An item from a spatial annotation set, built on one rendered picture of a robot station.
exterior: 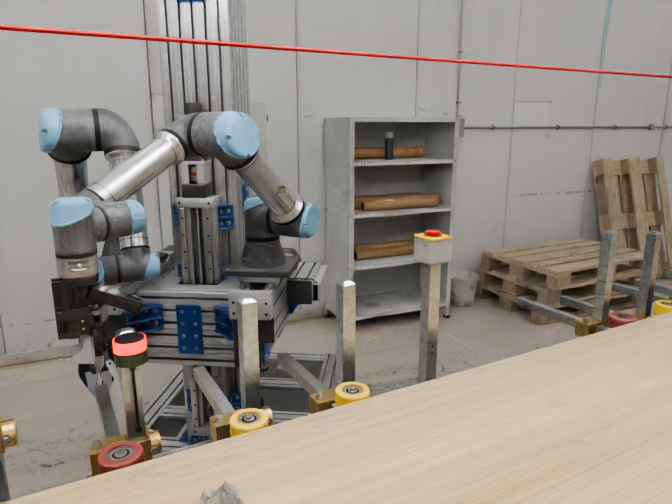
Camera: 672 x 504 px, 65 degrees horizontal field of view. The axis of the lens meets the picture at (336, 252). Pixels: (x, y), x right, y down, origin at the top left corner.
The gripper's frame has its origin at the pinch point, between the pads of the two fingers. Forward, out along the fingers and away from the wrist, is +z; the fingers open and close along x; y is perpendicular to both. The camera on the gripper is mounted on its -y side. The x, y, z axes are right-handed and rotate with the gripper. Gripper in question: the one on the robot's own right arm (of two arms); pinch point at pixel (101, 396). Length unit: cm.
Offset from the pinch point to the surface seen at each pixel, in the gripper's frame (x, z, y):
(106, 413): 0.2, -4.1, -16.3
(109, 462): 2.1, -9.5, -43.3
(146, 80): -58, -89, 234
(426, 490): -44, -10, -76
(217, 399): -24.4, -2.9, -20.0
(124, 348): -2.9, -28.5, -37.8
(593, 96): -455, -87, 203
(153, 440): -7.2, -4.7, -32.8
